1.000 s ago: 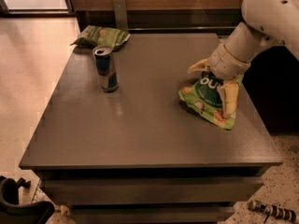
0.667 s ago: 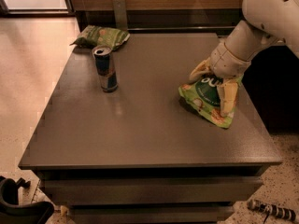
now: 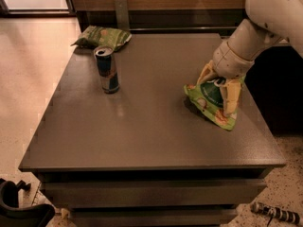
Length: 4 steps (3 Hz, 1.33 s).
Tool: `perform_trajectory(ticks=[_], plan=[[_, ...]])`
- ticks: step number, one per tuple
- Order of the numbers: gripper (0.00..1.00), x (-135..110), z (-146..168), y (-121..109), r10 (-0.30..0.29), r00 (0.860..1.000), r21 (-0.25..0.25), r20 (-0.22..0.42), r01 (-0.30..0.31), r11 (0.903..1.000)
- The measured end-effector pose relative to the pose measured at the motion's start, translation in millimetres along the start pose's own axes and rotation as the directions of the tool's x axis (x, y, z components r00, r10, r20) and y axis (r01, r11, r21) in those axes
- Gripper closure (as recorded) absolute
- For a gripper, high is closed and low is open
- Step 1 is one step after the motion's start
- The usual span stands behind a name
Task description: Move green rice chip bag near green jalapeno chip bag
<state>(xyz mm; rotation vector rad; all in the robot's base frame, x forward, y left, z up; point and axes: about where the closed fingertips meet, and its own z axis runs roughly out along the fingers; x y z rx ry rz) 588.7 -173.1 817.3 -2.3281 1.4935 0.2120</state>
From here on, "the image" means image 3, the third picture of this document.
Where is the green rice chip bag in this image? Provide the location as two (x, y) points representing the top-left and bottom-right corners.
(184, 77), (244, 131)

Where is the grey drawer cabinet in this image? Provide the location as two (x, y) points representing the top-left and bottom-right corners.
(20, 34), (285, 227)

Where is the blue silver energy drink can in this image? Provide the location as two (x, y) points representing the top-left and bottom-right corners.
(94, 46), (119, 94)

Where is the black chair base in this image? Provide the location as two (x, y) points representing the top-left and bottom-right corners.
(0, 178), (56, 227)

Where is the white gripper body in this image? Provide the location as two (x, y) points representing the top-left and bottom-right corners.
(213, 41), (255, 79)

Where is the left metal wall bracket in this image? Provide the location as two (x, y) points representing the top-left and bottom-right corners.
(115, 0), (130, 30)

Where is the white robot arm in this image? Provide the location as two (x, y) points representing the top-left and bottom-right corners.
(198, 0), (303, 116)

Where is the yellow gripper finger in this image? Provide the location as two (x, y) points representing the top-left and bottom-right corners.
(220, 79), (241, 116)
(197, 60), (218, 84)

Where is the green jalapeno chip bag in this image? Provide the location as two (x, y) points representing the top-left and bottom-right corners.
(74, 26), (132, 51)

